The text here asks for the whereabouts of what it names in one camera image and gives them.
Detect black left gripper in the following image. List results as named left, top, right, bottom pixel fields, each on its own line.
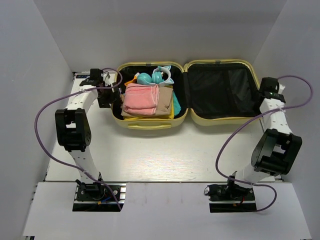
left=98, top=82, right=124, bottom=108

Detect orange sunscreen tube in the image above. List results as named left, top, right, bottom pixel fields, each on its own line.
left=124, top=72, right=140, bottom=87

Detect pink towel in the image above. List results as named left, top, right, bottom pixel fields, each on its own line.
left=121, top=83, right=160, bottom=117

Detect teal cat-ear headphones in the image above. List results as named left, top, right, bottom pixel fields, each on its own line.
left=137, top=65, right=175, bottom=87

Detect yellow hard-shell suitcase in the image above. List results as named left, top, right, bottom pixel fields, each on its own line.
left=112, top=59, right=260, bottom=130

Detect beige garment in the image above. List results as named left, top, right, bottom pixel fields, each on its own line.
left=120, top=84, right=175, bottom=118

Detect yellow garment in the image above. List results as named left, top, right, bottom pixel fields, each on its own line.
left=123, top=84, right=175, bottom=121

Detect teal garment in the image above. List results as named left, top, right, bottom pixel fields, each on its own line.
left=172, top=91, right=181, bottom=116

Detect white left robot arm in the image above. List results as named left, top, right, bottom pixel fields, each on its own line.
left=54, top=68, right=117, bottom=200

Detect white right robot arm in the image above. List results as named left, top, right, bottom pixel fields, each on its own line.
left=225, top=77, right=303, bottom=200

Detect blue table label sticker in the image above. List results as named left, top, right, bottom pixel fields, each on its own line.
left=75, top=74, right=90, bottom=79

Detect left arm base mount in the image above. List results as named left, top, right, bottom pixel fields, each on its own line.
left=72, top=179, right=126, bottom=212

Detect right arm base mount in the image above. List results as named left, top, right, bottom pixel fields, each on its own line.
left=203, top=184, right=257, bottom=213

